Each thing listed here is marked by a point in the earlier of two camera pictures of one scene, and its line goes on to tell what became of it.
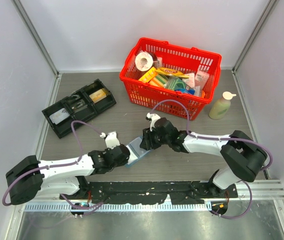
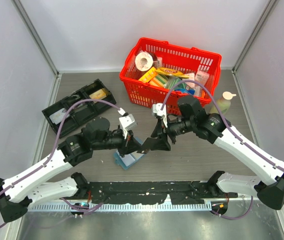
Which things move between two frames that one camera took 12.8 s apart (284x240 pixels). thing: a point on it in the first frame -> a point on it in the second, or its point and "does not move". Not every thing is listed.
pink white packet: (201, 78) does not move
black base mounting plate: (151, 193) does not move
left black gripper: (122, 163) -> (129, 144)
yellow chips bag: (171, 72) does not move
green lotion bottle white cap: (220, 107) does not move
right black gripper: (148, 143) -> (162, 142)
